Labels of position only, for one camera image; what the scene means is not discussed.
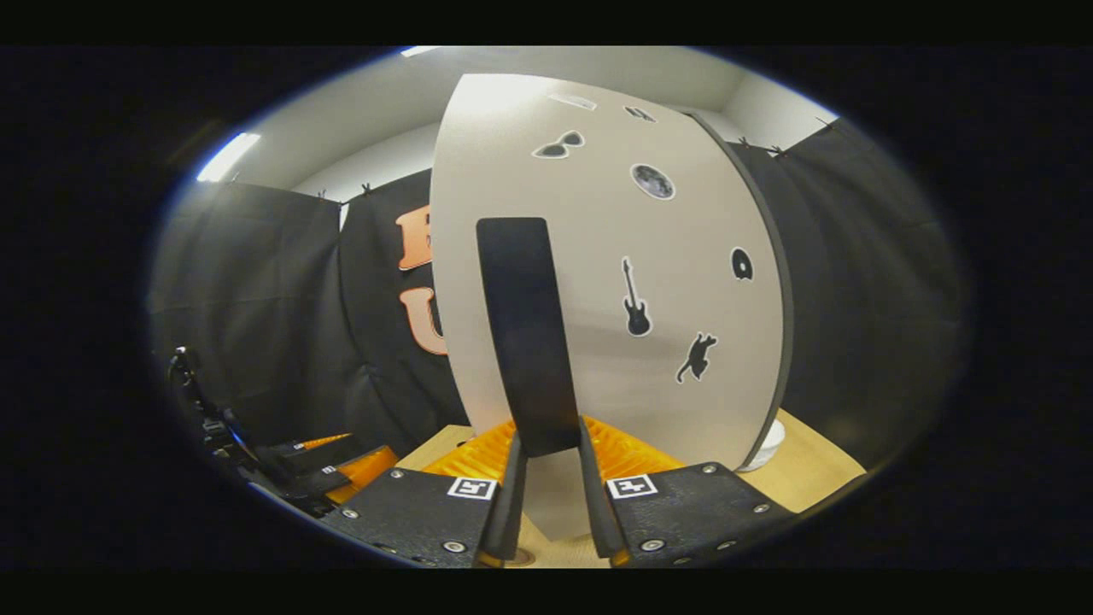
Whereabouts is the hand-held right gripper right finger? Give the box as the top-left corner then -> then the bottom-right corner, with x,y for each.
579,416 -> 799,567

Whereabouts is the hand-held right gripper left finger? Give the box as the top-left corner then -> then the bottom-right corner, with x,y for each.
320,417 -> 529,569

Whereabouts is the black door handle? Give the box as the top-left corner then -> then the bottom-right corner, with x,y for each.
476,217 -> 583,459

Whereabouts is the beige cabinet door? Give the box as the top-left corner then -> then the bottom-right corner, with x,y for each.
430,73 -> 795,543

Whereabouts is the white round object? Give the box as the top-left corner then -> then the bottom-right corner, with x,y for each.
741,419 -> 787,472

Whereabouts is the black backdrop cloth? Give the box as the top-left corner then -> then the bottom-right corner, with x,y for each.
147,115 -> 974,505

